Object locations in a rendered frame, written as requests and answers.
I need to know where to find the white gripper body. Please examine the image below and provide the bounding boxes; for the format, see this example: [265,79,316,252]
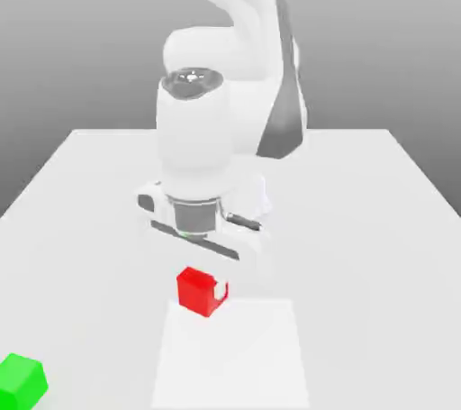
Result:
[149,218,272,284]

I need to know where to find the small red cube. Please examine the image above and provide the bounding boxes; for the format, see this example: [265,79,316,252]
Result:
[176,266,230,319]

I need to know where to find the small green cube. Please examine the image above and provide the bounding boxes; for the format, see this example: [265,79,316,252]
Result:
[0,352,50,410]

